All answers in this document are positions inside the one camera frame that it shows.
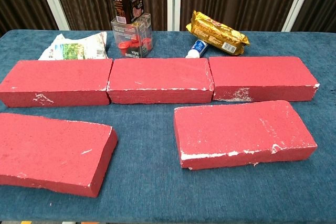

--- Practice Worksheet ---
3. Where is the blue white toothpaste tube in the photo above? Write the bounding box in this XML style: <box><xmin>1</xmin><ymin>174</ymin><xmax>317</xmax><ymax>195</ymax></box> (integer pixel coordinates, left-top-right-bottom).
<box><xmin>185</xmin><ymin>39</ymin><xmax>209</xmax><ymax>59</ymax></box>

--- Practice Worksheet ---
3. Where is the blue table cloth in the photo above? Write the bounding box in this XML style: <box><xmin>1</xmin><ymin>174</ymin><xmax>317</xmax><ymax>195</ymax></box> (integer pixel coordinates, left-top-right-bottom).
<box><xmin>0</xmin><ymin>29</ymin><xmax>336</xmax><ymax>222</ymax></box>

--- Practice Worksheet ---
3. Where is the crumpled white snack bag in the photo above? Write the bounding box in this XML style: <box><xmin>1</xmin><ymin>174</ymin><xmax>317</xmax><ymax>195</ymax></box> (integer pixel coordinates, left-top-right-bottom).
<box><xmin>38</xmin><ymin>31</ymin><xmax>109</xmax><ymax>61</ymax></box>

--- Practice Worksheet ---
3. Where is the gold biscuit packet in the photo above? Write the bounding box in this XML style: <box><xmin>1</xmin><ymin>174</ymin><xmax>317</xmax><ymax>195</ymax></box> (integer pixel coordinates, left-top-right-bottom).
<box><xmin>185</xmin><ymin>10</ymin><xmax>250</xmax><ymax>56</ymax></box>

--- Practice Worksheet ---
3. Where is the red foam brick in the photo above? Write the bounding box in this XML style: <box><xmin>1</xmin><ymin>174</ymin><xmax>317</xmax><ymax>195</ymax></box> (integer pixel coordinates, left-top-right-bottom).
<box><xmin>0</xmin><ymin>58</ymin><xmax>113</xmax><ymax>108</ymax></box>
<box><xmin>0</xmin><ymin>112</ymin><xmax>119</xmax><ymax>198</ymax></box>
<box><xmin>174</xmin><ymin>100</ymin><xmax>318</xmax><ymax>170</ymax></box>
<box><xmin>208</xmin><ymin>56</ymin><xmax>321</xmax><ymax>103</ymax></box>
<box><xmin>107</xmin><ymin>57</ymin><xmax>215</xmax><ymax>104</ymax></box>

